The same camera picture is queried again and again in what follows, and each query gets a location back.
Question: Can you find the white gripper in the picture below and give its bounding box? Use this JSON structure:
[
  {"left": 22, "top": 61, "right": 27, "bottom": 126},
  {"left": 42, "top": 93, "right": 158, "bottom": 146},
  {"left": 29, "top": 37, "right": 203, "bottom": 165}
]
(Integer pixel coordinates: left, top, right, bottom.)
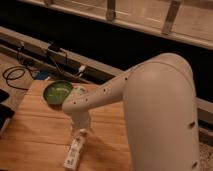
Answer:
[{"left": 71, "top": 112, "right": 92, "bottom": 135}]

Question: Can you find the white plastic bottle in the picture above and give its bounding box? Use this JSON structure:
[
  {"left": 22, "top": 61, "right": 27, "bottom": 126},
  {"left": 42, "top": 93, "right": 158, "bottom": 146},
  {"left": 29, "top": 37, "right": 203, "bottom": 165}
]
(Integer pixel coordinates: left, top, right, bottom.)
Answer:
[{"left": 64, "top": 129, "right": 87, "bottom": 171}]

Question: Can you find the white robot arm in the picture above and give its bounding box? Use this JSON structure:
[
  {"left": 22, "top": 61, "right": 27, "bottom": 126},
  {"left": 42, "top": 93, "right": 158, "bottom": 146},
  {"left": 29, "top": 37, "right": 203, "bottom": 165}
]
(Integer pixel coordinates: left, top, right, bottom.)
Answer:
[{"left": 62, "top": 53, "right": 200, "bottom": 171}]

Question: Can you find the green ceramic bowl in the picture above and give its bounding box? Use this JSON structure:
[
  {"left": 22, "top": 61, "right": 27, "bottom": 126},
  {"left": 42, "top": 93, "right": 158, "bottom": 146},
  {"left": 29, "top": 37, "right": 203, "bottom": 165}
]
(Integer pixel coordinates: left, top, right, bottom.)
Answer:
[{"left": 43, "top": 80, "right": 73, "bottom": 105}]

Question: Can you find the blue object behind table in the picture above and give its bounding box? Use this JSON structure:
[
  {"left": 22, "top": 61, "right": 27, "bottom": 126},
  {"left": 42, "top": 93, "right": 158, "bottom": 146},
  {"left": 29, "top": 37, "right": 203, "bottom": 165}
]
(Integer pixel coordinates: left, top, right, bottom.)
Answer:
[{"left": 35, "top": 70, "right": 50, "bottom": 80}]

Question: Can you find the dark object at left edge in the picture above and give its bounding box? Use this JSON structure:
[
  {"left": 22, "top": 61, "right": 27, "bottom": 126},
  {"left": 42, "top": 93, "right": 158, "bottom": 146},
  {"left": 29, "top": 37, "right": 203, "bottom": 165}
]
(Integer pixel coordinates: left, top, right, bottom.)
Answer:
[{"left": 0, "top": 89, "right": 15, "bottom": 132}]

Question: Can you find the black coiled cable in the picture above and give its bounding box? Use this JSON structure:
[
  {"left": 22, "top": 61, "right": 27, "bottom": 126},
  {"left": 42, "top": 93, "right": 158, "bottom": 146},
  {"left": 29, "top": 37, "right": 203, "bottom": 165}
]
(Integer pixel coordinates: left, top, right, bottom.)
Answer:
[{"left": 2, "top": 65, "right": 36, "bottom": 91}]

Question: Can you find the black device on rail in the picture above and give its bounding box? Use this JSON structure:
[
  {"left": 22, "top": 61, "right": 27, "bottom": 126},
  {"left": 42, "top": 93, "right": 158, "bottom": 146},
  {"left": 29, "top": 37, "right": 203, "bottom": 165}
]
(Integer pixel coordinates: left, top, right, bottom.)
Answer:
[{"left": 48, "top": 41, "right": 67, "bottom": 55}]

